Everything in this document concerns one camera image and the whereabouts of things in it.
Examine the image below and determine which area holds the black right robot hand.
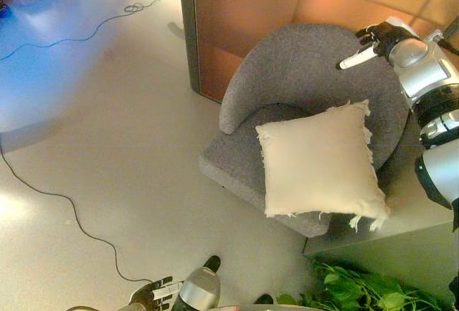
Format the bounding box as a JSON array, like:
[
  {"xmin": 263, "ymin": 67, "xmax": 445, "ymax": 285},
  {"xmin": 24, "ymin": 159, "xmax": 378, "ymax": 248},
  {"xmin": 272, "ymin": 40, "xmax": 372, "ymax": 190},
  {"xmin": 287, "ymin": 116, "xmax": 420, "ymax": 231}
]
[{"xmin": 336, "ymin": 16, "xmax": 420, "ymax": 72}]

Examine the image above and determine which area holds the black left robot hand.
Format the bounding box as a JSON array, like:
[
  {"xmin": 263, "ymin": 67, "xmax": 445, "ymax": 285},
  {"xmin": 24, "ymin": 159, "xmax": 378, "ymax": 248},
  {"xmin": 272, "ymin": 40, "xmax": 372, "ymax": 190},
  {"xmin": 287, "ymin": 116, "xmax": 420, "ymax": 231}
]
[{"xmin": 128, "ymin": 276, "xmax": 184, "ymax": 310}]

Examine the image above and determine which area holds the white fringed square pillow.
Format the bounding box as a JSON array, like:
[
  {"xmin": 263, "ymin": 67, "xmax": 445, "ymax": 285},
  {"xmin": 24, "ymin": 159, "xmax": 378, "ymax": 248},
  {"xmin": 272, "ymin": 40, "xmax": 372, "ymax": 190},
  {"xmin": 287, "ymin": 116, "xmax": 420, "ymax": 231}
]
[{"xmin": 255, "ymin": 98, "xmax": 391, "ymax": 233}]

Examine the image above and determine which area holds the black left robot foot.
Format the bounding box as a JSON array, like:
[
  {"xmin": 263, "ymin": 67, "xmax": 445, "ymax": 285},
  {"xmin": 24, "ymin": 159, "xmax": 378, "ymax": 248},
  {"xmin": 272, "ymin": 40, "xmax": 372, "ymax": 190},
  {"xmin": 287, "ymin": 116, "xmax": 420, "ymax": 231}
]
[{"xmin": 201, "ymin": 254, "xmax": 222, "ymax": 274}]

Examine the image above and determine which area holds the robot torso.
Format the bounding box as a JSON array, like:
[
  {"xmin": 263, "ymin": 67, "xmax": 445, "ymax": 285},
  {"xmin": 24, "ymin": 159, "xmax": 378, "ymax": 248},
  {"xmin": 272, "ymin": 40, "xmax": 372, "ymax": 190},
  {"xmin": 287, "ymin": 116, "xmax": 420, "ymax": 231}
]
[{"xmin": 214, "ymin": 303, "xmax": 309, "ymax": 311}]

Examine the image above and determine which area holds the grey fabric round-back armchair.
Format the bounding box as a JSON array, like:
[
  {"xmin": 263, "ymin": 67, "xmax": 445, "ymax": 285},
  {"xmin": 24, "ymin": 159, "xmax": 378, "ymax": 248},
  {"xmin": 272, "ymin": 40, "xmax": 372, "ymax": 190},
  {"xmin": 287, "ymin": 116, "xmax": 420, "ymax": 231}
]
[{"xmin": 198, "ymin": 22, "xmax": 412, "ymax": 239}]

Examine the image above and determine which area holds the green leafy potted plant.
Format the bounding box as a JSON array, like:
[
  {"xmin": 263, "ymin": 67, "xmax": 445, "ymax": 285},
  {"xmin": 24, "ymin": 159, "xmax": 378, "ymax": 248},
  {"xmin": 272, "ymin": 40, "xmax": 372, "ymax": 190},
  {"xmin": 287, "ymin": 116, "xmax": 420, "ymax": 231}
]
[{"xmin": 276, "ymin": 259, "xmax": 449, "ymax": 311}]

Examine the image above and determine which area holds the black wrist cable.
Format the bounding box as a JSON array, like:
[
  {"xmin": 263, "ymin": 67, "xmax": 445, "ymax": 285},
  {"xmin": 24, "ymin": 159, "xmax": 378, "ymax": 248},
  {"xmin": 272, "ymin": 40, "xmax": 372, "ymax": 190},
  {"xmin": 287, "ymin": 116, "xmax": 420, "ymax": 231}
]
[{"xmin": 440, "ymin": 16, "xmax": 459, "ymax": 56}]

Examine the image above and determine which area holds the long black floor cable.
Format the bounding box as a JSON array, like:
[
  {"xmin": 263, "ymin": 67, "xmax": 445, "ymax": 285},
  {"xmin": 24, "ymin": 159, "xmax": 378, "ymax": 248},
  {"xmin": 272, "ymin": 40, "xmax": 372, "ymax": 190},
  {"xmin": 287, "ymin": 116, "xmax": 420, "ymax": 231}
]
[{"xmin": 0, "ymin": 142, "xmax": 153, "ymax": 284}]

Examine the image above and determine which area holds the dark grey partition end frame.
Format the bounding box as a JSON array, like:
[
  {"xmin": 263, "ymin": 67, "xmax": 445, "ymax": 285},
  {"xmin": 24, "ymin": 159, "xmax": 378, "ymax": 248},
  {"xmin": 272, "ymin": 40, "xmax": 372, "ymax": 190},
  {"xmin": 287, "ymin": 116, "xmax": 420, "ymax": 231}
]
[{"xmin": 178, "ymin": 0, "xmax": 202, "ymax": 94}]

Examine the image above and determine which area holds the black floor cable with coil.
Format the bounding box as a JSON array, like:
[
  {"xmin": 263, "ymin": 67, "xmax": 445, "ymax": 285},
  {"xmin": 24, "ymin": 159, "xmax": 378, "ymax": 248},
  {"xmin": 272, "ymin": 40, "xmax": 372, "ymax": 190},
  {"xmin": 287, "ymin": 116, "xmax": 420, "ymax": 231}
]
[{"xmin": 0, "ymin": 0, "xmax": 180, "ymax": 62}]

